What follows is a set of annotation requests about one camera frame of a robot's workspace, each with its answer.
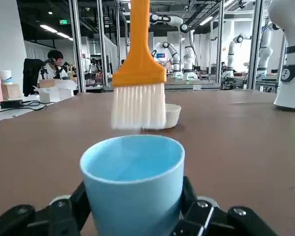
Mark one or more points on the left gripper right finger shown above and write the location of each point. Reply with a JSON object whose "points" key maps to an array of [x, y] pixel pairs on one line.
{"points": [[201, 211]]}

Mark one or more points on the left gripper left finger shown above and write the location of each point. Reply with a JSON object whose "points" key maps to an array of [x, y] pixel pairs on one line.
{"points": [[64, 209]]}

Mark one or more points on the blue cup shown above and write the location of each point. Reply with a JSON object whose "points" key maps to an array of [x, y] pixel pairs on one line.
{"points": [[132, 191]]}

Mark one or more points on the white bowl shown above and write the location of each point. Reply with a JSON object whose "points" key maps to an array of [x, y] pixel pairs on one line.
{"points": [[173, 115]]}

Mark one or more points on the black power brick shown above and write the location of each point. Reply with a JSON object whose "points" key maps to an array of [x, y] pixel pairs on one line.
{"points": [[11, 103]]}

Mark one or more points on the white plastic container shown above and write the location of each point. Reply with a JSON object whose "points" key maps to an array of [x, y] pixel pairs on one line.
{"points": [[56, 91]]}

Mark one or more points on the cardboard box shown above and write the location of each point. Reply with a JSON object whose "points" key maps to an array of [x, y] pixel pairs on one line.
{"points": [[12, 91]]}

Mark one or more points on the person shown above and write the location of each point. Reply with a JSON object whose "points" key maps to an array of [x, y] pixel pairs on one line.
{"points": [[52, 67]]}

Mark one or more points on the white paper roll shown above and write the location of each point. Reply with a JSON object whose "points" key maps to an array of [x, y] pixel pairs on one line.
{"points": [[5, 77]]}

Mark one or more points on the aluminium frame post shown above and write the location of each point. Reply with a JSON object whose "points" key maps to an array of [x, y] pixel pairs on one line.
{"points": [[221, 49], [77, 49], [102, 44], [255, 49]]}

